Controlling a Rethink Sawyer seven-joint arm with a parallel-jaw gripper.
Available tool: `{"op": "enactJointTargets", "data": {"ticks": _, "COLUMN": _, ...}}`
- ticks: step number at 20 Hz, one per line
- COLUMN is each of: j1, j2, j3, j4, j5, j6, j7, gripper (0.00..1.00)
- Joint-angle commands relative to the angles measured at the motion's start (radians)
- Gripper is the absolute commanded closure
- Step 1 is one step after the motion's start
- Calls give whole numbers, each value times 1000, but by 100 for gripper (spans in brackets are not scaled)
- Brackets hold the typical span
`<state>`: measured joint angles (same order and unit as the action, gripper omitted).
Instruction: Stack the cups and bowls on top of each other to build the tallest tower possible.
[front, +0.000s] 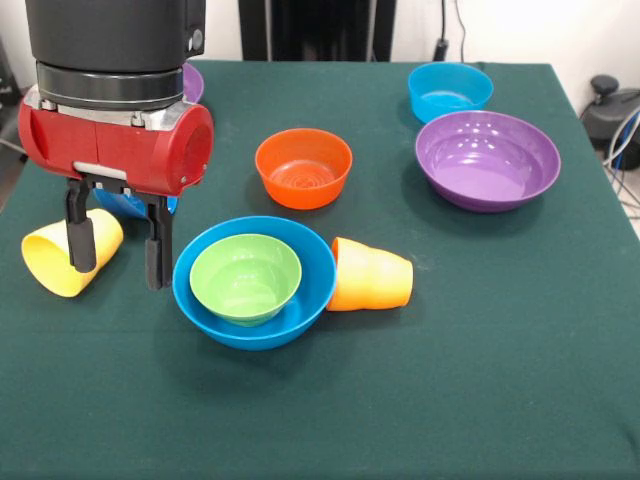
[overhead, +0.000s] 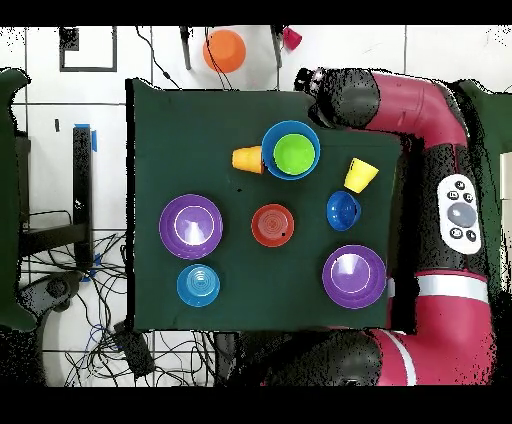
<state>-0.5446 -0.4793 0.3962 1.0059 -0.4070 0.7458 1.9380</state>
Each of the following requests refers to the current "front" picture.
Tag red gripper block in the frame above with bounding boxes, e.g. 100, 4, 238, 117
17, 84, 216, 292

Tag dark blue plastic bowl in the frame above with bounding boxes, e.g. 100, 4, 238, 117
92, 187, 179, 222

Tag yellow plastic cup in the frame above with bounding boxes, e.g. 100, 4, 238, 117
21, 208, 125, 299

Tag green plastic bowl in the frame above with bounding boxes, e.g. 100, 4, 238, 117
188, 233, 303, 329

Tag large light blue bowl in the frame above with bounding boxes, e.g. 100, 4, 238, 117
171, 215, 338, 352

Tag orange-red plastic bowl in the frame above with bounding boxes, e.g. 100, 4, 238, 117
254, 128, 354, 211

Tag orange plastic cup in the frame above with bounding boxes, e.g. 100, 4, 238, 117
325, 236, 415, 313

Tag purple plastic bowl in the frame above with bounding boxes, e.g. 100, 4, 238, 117
182, 62, 206, 105
414, 110, 563, 215

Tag black office chair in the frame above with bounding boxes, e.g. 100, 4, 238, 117
0, 34, 39, 151

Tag dark green tablecloth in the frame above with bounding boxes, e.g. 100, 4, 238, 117
0, 58, 640, 480

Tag small light blue bowl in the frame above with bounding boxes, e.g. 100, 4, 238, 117
407, 61, 495, 125

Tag black hanging cable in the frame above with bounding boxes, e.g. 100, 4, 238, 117
433, 0, 450, 62

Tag tangle of floor cables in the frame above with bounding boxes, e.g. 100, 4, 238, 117
602, 107, 640, 211

